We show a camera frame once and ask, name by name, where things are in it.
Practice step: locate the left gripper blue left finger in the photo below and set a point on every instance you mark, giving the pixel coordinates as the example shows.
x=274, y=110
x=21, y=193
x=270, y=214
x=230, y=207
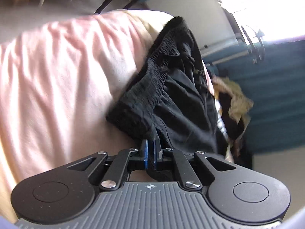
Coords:
x=144, y=152

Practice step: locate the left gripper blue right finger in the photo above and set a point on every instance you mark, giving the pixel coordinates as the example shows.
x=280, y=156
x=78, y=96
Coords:
x=157, y=153

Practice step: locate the black shorts garment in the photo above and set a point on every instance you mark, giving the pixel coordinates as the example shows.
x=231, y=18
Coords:
x=169, y=99

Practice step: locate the pile of clothes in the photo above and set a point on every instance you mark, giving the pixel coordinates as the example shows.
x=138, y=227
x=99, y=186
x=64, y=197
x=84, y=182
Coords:
x=233, y=107

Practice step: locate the metal clothes drying rack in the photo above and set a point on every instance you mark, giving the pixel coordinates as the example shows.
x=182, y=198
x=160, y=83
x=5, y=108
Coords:
x=250, y=42

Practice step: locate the pastel pink blue bed sheet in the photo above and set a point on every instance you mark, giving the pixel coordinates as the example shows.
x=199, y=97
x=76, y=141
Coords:
x=59, y=82

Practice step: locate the teal curtain right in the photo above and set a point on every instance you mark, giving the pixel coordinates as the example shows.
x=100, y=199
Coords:
x=276, y=86

